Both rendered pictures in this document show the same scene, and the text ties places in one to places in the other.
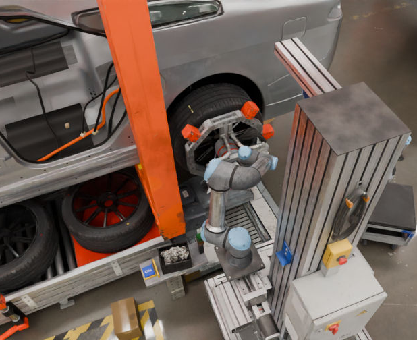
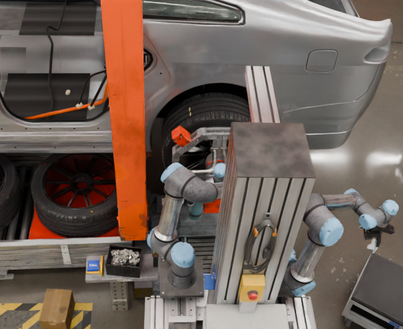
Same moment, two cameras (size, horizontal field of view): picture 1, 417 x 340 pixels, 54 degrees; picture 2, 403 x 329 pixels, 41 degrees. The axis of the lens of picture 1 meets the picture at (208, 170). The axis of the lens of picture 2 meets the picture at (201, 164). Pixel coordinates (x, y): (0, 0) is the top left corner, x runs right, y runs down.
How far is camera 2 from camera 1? 0.70 m
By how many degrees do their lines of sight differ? 8
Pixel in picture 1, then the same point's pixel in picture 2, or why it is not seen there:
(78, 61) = not seen: hidden behind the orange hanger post
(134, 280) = (82, 277)
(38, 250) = not seen: outside the picture
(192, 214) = not seen: hidden behind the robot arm
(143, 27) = (134, 17)
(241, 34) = (259, 50)
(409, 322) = not seen: outside the picture
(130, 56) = (117, 40)
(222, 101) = (223, 113)
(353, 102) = (280, 138)
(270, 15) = (297, 39)
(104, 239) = (62, 219)
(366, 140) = (270, 172)
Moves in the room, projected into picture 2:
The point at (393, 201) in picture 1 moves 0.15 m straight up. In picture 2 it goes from (392, 285) to (400, 273)
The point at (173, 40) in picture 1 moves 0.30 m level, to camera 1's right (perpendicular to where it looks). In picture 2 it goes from (185, 37) to (240, 48)
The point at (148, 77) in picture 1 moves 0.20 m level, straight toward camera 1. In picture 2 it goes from (131, 64) to (121, 94)
